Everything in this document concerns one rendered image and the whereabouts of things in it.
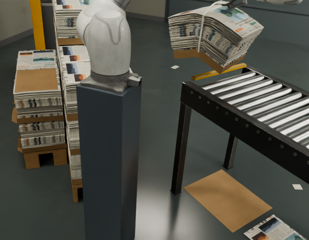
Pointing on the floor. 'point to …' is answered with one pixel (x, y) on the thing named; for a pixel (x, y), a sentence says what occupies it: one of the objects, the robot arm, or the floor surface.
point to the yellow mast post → (37, 24)
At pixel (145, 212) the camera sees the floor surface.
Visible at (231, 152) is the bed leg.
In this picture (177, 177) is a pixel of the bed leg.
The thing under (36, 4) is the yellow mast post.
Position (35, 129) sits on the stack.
